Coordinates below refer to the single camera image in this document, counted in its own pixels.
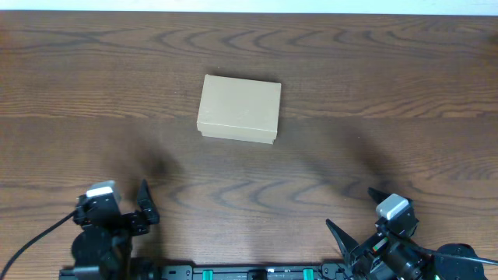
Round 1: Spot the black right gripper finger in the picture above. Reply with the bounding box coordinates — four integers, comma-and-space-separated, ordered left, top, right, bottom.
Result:
367, 187, 390, 205
326, 219, 359, 259

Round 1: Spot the cardboard box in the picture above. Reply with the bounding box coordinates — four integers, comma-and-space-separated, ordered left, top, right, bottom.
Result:
197, 75, 282, 144

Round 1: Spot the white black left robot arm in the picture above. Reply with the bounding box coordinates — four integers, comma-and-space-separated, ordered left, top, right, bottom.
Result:
72, 180, 160, 280

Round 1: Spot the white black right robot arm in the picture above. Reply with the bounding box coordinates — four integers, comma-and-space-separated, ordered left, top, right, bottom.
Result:
326, 188, 490, 280

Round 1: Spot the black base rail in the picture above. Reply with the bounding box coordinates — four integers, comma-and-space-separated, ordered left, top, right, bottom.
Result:
58, 262, 359, 280

